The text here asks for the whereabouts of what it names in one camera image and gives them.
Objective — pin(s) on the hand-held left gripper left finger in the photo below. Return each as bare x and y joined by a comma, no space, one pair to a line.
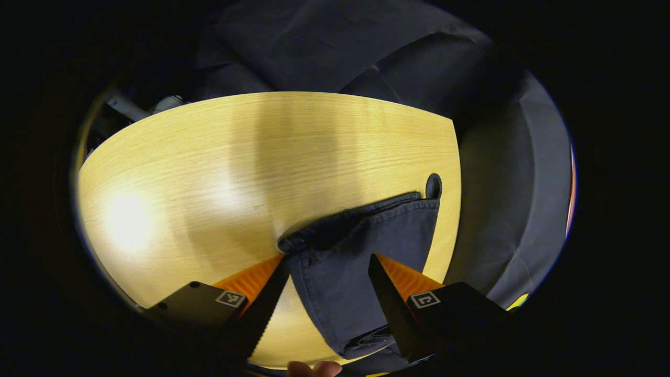
264,314

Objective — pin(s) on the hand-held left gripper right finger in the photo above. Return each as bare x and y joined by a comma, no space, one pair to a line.
392,309

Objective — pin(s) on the dark jeans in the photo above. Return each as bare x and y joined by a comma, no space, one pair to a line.
356,251

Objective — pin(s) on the white metal pipe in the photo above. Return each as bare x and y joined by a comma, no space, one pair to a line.
131,109

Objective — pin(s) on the black backdrop cloth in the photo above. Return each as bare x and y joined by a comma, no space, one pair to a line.
340,47

